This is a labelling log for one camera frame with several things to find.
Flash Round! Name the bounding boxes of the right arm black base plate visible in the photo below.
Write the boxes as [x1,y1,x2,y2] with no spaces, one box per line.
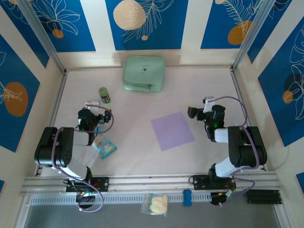
[190,174,237,190]

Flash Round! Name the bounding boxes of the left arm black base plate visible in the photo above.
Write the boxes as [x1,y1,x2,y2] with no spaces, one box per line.
[66,177,110,193]

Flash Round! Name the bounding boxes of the clear bag of crackers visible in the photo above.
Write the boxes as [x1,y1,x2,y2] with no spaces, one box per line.
[140,191,169,217]

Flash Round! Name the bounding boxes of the blue white snack packet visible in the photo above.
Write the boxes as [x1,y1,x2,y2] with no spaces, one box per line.
[91,127,118,160]

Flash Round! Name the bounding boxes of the mint green zip pouch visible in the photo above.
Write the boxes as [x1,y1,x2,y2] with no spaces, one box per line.
[122,55,166,93]

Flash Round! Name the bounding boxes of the grey metal panel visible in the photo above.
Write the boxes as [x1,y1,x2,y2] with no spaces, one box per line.
[23,203,285,228]

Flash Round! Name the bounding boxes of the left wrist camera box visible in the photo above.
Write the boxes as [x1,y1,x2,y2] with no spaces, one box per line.
[85,101,100,111]

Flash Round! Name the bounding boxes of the slotted grey cable duct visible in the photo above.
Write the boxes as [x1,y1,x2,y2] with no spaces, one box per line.
[29,191,247,206]

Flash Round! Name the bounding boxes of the small blue block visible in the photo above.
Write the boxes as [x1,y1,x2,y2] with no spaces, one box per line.
[182,188,193,207]

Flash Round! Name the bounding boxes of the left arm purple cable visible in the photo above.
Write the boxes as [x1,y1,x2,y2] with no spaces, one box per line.
[51,103,116,212]

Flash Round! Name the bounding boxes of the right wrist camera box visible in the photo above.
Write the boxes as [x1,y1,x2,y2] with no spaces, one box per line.
[203,96,216,113]

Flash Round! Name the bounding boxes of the aluminium table side rail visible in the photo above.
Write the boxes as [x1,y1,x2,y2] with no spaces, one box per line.
[34,71,68,177]
[230,67,268,172]

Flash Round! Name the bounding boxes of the aluminium mounting rail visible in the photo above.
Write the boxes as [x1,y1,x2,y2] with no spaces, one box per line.
[20,171,282,197]

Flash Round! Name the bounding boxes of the small green can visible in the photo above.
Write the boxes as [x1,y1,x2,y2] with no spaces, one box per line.
[98,86,112,105]

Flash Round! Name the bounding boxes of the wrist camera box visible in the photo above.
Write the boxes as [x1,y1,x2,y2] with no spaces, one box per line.
[203,96,216,113]
[85,101,100,111]

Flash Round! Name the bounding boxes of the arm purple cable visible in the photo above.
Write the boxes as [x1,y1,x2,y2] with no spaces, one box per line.
[51,103,116,212]
[212,95,260,208]

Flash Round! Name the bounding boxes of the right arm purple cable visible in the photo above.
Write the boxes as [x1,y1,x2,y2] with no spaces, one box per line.
[212,95,260,208]

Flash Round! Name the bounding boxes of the aluminium frame post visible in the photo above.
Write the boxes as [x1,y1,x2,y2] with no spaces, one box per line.
[231,0,277,71]
[18,0,67,75]

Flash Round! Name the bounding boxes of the black ribbed block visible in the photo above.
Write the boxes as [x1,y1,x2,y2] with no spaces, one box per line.
[244,189,283,205]

